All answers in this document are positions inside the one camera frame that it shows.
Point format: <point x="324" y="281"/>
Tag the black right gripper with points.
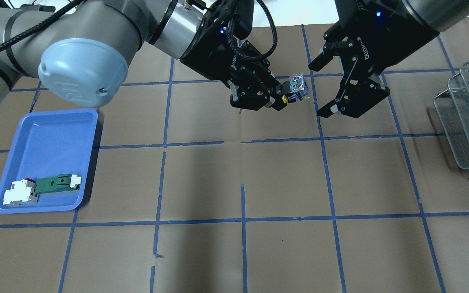
<point x="367" y="28"/>

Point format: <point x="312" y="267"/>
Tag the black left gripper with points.
<point x="207" y="57"/>

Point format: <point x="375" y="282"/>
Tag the red emergency stop button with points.
<point x="295" y="89"/>

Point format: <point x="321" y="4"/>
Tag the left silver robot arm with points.
<point x="82" y="52"/>

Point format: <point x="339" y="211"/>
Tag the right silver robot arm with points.
<point x="438" y="14"/>

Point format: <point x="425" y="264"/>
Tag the green relay module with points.
<point x="58" y="184"/>

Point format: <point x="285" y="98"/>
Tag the blue plastic tray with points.
<point x="47" y="144"/>

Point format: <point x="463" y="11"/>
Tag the white circuit breaker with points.
<point x="21" y="192"/>

